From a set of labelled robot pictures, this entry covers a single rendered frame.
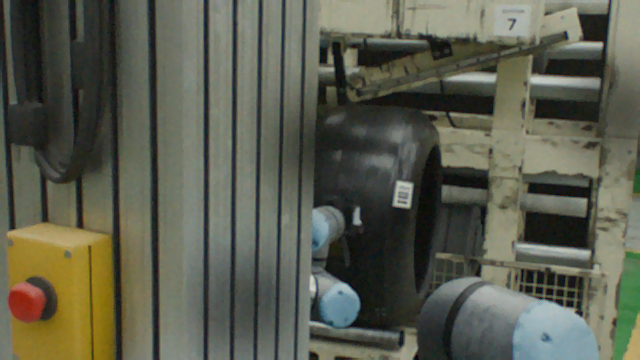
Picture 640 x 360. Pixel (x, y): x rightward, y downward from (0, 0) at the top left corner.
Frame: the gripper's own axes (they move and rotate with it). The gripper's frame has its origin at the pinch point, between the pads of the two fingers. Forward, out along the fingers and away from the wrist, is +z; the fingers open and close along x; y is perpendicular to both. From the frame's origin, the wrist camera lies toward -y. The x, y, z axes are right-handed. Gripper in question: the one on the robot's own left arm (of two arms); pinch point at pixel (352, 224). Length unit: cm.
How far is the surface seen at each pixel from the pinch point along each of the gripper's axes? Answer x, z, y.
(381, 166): -4.5, 5.5, 13.5
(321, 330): 10.8, 18.1, -30.6
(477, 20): -19, 42, 53
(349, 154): 3.8, 6.8, 15.6
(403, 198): -10.5, 4.4, 6.7
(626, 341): -88, 291, -87
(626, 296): -92, 373, -77
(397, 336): -9.1, 18.2, -29.3
